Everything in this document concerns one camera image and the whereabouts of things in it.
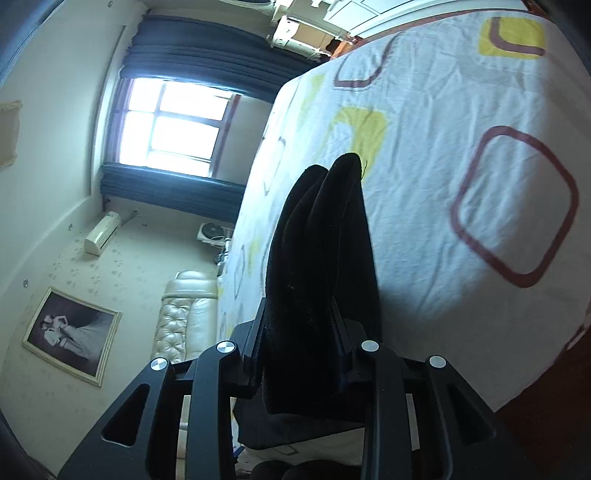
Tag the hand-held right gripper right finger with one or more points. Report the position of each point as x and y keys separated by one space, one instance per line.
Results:
x=346 y=353

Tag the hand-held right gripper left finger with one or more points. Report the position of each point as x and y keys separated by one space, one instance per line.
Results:
x=254 y=353

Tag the black pants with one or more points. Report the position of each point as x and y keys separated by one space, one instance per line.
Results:
x=318 y=258

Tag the cream tufted leather headboard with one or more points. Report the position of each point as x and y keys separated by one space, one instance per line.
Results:
x=189 y=314

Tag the white box fan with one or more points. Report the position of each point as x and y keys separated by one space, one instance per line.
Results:
x=213 y=230

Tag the bed with patterned sheet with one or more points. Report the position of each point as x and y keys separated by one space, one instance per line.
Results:
x=438 y=138

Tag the window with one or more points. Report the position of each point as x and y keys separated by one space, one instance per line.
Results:
x=171 y=124

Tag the cream dresser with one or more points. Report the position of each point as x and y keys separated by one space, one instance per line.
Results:
x=300 y=32

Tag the white cabinet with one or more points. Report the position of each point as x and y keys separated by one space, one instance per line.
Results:
x=406 y=11

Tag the large framed wall photo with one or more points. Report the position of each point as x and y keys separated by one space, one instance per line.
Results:
x=69 y=334

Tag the cream wall air conditioner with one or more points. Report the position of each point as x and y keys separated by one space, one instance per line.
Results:
x=102 y=233

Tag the small cream wall frame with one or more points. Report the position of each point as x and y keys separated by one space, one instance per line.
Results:
x=9 y=134

